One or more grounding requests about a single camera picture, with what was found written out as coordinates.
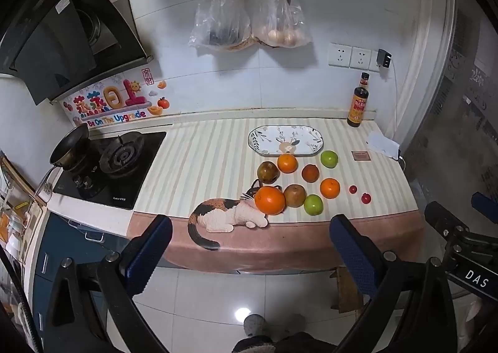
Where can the black charger plug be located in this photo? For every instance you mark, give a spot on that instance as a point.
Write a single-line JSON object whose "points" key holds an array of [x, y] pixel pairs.
{"points": [[384, 58]]}

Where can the white wall socket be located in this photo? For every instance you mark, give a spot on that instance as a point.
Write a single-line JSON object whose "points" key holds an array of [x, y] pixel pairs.
{"points": [[339, 54], [362, 58]]}

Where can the black range hood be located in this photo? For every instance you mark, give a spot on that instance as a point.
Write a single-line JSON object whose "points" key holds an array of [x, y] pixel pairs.
{"points": [[58, 34]]}

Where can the striped cat print tablecloth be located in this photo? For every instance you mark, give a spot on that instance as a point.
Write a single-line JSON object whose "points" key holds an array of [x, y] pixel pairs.
{"points": [[202, 158]]}

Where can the green apple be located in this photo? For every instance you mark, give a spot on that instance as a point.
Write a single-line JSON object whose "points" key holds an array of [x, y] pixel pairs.
{"points": [[313, 204], [329, 159]]}

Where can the plastic bag with dark contents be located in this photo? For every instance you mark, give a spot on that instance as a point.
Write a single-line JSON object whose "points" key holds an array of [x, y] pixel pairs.
{"points": [[221, 14]]}

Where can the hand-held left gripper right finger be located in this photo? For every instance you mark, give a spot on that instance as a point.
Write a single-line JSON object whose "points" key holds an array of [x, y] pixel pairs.
{"points": [[352, 252]]}

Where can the black gas stove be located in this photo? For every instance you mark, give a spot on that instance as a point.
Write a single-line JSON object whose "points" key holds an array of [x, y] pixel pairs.
{"points": [[144, 166]]}

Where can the person's grey slipper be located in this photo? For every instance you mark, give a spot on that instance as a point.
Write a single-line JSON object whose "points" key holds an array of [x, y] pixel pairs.
{"points": [[255, 325]]}

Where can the blue kitchen cabinet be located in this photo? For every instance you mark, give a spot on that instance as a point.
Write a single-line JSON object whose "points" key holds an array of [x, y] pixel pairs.
{"points": [[66, 244]]}

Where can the white folded cloth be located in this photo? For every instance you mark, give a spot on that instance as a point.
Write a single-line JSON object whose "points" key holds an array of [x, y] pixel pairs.
{"points": [[383, 145]]}

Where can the colourful wall sticker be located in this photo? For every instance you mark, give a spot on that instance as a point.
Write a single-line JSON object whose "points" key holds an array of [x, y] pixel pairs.
{"points": [[113, 100]]}

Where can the plastic bag with eggs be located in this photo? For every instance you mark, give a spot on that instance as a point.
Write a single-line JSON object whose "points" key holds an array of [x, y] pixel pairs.
{"points": [[280, 22]]}

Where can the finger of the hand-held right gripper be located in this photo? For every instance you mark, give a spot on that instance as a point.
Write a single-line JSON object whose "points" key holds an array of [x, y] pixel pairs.
{"points": [[443, 216], [484, 203]]}

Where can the olive brown round fruit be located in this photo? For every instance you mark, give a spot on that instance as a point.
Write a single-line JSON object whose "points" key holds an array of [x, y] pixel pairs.
{"points": [[267, 172]]}

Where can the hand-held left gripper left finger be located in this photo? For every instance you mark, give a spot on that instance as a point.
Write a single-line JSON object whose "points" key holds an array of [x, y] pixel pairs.
{"points": [[149, 255]]}

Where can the large orange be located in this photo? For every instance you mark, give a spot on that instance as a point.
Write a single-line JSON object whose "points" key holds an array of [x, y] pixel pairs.
{"points": [[269, 200]]}

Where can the dark soy sauce bottle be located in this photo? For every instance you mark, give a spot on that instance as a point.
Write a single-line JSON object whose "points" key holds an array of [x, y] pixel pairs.
{"points": [[358, 104]]}

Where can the floral oval ceramic plate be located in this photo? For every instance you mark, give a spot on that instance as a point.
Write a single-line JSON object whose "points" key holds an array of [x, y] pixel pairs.
{"points": [[272, 135]]}

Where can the patterned frosted glass door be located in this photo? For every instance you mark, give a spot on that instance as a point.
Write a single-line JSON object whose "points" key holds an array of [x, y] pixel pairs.
{"points": [[463, 96]]}

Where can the cluttered side shelf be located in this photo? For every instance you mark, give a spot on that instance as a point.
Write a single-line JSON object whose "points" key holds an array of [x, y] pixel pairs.
{"points": [[15, 213]]}

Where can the black frying pan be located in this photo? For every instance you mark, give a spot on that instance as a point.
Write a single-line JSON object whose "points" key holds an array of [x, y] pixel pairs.
{"points": [[70, 145]]}

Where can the red cherry tomato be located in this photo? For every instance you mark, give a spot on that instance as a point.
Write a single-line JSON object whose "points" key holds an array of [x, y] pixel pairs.
{"points": [[365, 198], [353, 189]]}

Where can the wooden stool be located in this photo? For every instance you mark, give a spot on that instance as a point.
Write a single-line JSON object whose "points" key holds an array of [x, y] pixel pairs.
{"points": [[347, 290]]}

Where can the dark reddish brown round fruit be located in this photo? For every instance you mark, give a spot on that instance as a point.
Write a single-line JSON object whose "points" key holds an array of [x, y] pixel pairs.
{"points": [[310, 173]]}

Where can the tan brown apple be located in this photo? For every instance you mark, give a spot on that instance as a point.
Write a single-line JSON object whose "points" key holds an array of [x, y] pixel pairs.
{"points": [[294, 195]]}

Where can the small brown card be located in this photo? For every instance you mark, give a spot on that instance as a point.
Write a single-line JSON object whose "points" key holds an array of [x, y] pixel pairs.
{"points": [[360, 155]]}

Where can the person's dark trouser leg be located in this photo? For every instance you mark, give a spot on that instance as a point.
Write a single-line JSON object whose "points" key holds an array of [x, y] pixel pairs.
{"points": [[280, 343]]}

